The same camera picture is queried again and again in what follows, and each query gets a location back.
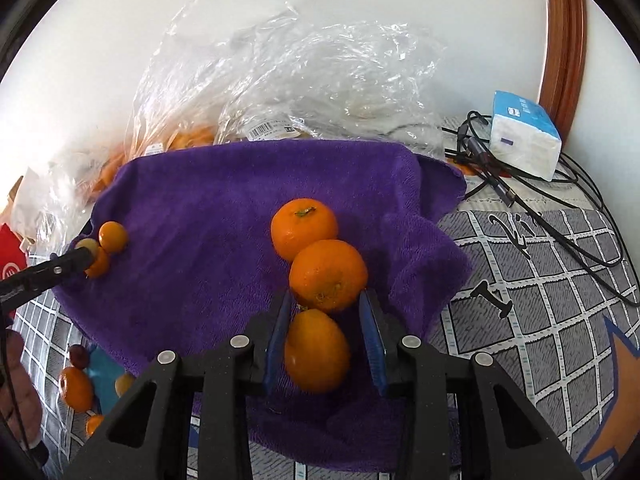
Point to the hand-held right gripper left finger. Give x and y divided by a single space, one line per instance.
277 350

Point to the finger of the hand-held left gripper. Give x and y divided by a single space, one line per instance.
45 275

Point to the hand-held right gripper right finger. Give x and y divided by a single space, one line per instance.
372 350

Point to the large orange mandarin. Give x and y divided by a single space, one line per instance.
304 230
316 352
327 275

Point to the small pale green fruit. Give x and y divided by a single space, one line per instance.
86 244

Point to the small orange kumquat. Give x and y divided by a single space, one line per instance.
76 386
112 236
99 265
94 424

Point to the purple towel covered tray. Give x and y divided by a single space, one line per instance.
200 240

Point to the person's left hand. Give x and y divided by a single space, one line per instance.
22 390

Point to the red paper bag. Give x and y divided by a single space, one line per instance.
10 260

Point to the small red fruit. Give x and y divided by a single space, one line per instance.
78 355

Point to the white plastic bag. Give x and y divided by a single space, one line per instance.
55 185

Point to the small yellow-green fruit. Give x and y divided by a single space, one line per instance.
125 384

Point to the checked grey tablecloth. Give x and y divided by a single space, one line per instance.
540 335

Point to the clear plastic bag of oranges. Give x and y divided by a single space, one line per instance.
170 110

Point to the blue white tissue pack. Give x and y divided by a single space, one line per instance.
525 135

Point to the crumpled clear plastic bag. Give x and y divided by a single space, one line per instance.
340 80

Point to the brown wooden door frame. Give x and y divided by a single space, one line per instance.
565 45

